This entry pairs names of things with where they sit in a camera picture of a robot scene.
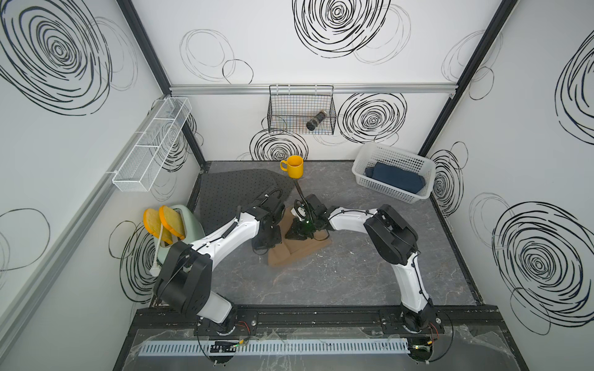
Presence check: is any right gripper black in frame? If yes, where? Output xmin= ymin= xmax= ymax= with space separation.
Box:
xmin=283 ymin=216 xmax=319 ymax=241

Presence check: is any tan brown skirt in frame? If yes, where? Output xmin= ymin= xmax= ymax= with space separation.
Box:
xmin=268 ymin=212 xmax=332 ymax=267

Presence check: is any white perforated plastic basket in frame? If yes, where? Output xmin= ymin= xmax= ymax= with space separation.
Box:
xmin=352 ymin=142 xmax=436 ymax=204

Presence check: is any blue denim skirt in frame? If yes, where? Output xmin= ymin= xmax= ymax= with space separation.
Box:
xmin=364 ymin=162 xmax=425 ymax=194

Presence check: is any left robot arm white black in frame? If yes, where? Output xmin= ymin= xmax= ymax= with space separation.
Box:
xmin=153 ymin=190 xmax=285 ymax=334

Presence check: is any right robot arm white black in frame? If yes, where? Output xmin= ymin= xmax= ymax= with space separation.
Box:
xmin=286 ymin=194 xmax=439 ymax=333

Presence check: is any dark perforated mat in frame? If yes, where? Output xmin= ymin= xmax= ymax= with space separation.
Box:
xmin=196 ymin=169 xmax=294 ymax=234

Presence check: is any yellow mug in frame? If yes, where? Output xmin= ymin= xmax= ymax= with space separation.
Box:
xmin=280 ymin=156 xmax=304 ymax=179

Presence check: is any mint green toaster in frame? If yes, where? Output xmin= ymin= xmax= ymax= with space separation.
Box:
xmin=155 ymin=205 xmax=205 ymax=264

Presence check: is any right toast slice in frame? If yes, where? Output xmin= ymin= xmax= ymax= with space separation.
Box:
xmin=159 ymin=206 xmax=186 ymax=240

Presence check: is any toast slice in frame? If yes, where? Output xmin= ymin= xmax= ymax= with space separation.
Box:
xmin=143 ymin=209 xmax=173 ymax=245
xmin=159 ymin=206 xmax=186 ymax=240

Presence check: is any dark cylindrical bottle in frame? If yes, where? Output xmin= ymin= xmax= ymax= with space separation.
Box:
xmin=306 ymin=110 xmax=328 ymax=131

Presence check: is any left toast slice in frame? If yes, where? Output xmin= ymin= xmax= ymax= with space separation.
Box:
xmin=143 ymin=209 xmax=173 ymax=245

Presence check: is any black wire wall basket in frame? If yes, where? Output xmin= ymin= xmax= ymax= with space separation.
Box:
xmin=266 ymin=84 xmax=337 ymax=135

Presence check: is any white toaster plug cord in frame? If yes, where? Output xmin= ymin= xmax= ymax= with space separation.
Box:
xmin=149 ymin=224 xmax=164 ymax=278

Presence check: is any white slotted cable duct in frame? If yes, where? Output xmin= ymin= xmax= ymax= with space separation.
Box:
xmin=138 ymin=339 xmax=410 ymax=356

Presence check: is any white wire wall shelf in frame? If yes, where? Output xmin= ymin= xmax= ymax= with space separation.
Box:
xmin=112 ymin=97 xmax=191 ymax=193

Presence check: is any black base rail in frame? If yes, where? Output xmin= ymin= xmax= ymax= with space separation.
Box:
xmin=128 ymin=305 xmax=503 ymax=336

